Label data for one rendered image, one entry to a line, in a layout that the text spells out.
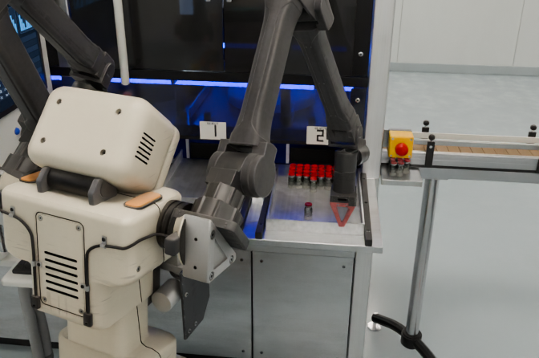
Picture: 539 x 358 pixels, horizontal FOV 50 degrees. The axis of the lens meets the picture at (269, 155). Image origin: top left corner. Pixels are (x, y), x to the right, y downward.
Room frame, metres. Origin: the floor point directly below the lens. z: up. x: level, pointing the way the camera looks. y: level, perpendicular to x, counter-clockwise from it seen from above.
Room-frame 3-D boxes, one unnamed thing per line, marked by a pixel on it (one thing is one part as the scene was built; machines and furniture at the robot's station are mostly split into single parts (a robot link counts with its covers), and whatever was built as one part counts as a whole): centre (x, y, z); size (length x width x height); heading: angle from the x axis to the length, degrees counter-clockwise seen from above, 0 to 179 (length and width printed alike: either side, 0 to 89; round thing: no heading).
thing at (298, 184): (1.58, -0.15, 0.91); 0.18 x 0.02 x 0.05; 84
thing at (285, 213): (1.49, -0.14, 0.90); 0.34 x 0.26 x 0.04; 174
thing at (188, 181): (1.62, 0.19, 0.90); 0.34 x 0.26 x 0.04; 174
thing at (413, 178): (1.71, -0.43, 0.87); 0.14 x 0.13 x 0.02; 174
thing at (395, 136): (1.67, -0.41, 1.00); 0.08 x 0.07 x 0.07; 174
